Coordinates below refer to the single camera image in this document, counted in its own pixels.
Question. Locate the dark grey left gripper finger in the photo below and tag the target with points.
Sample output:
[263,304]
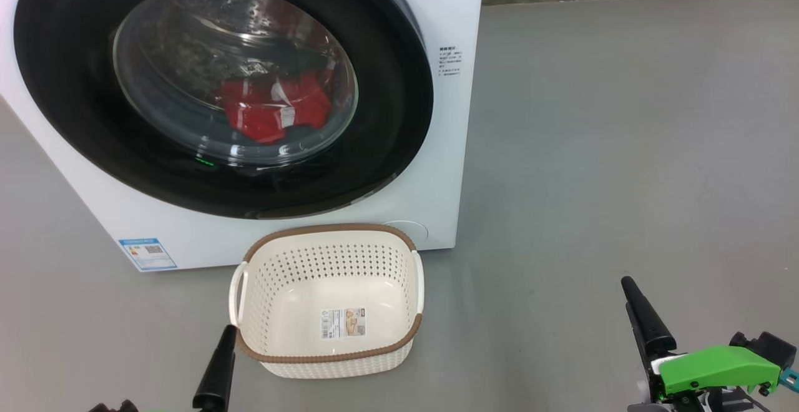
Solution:
[215,374]

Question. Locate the printed paper product label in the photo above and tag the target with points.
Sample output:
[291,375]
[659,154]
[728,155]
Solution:
[343,323]

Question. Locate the red sports jersey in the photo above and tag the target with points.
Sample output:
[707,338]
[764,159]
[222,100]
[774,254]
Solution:
[262,112]

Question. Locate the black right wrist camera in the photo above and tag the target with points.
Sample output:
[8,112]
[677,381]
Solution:
[766,344]

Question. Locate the white front-load washing machine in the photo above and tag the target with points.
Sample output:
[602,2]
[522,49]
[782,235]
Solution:
[437,168]

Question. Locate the round white filter cover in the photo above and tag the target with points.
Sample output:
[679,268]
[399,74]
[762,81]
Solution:
[415,232]

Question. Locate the blue energy label sticker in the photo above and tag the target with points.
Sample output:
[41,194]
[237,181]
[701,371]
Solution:
[148,254]

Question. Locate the cream laundry basket brown rim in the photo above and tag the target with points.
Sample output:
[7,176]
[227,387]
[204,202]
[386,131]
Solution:
[293,312]

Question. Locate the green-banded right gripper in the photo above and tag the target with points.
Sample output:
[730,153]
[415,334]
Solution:
[718,368]

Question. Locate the black round glass washer door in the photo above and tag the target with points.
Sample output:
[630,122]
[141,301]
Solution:
[75,100]

